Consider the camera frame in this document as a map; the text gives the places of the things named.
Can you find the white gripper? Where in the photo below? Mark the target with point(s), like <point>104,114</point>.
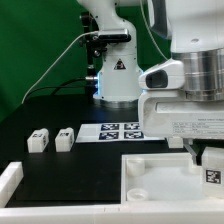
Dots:
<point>183,99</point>

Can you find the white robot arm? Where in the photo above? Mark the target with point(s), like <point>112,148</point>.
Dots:
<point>194,27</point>

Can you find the white U-shaped obstacle fence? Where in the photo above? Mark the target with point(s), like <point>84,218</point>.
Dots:
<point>205,211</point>

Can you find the white marker sheet with tags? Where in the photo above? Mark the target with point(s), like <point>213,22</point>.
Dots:
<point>112,132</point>

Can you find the silver camera on base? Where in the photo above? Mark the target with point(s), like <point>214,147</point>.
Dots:
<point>114,35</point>

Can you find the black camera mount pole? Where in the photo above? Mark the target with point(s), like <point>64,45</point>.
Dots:
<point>94,47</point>

